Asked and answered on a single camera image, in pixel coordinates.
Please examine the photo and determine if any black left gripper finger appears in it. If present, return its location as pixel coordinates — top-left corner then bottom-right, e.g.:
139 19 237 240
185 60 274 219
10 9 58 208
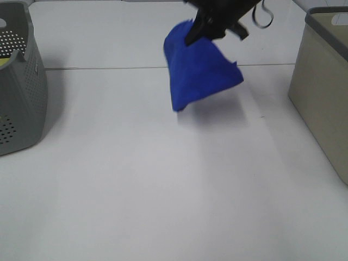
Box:
185 10 209 46

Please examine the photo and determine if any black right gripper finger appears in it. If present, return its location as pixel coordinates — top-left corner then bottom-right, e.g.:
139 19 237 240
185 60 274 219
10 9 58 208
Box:
231 22 249 40

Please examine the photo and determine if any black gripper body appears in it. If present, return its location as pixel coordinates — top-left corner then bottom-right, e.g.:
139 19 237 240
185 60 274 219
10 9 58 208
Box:
187 0 259 40

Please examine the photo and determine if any blue towel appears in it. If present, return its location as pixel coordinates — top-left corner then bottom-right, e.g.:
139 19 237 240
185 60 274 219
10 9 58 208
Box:
163 20 244 113

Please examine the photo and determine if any beige storage bin grey rim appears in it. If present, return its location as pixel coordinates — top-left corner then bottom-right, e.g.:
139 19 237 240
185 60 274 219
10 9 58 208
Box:
288 6 347 183

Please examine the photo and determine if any grey perforated plastic basket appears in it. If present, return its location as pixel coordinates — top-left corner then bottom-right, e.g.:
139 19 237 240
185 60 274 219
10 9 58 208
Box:
1 1 48 155

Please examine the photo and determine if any yellow-green cloth in basket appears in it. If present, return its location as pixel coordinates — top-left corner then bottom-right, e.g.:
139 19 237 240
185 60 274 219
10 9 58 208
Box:
0 58 10 69

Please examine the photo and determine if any black looped cable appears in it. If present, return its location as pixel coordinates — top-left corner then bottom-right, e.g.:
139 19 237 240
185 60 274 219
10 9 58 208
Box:
251 0 274 28

